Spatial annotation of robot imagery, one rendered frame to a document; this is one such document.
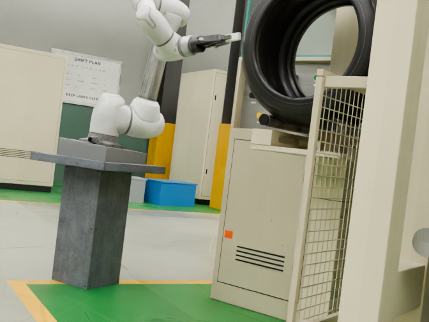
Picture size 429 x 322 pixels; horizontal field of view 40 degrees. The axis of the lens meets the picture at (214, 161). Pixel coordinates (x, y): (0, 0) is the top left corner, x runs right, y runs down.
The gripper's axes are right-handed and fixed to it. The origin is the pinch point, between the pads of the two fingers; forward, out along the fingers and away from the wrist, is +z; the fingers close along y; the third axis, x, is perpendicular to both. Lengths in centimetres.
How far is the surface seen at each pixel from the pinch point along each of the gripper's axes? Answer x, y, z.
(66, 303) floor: 114, -19, -77
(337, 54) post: 6.7, 26.2, 34.6
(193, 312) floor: 120, 24, -39
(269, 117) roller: 36.8, -10.3, 23.7
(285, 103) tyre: 32.6, -12.6, 31.7
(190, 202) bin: 67, 440, -374
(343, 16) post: -8.7, 26.1, 37.5
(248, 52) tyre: 11.3, -12.6, 16.0
